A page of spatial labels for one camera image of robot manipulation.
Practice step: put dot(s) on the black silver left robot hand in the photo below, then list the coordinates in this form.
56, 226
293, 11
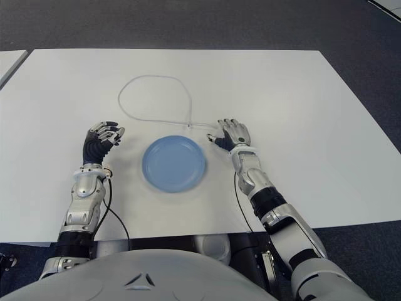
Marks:
94, 149

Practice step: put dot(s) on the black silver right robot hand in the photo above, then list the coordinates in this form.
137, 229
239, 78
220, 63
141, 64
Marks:
236, 135

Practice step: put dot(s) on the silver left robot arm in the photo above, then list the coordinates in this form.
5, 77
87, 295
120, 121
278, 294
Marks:
81, 200

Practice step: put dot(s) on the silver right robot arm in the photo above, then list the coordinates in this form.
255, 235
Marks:
282, 219

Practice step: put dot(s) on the blue round plate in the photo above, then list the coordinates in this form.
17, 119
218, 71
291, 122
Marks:
173, 163

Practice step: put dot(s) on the white side table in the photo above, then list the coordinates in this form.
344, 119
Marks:
9, 62

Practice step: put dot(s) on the grey robot torso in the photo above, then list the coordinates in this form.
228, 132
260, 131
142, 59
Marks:
156, 276

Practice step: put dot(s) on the silver metal bracket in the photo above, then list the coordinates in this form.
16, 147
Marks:
266, 263

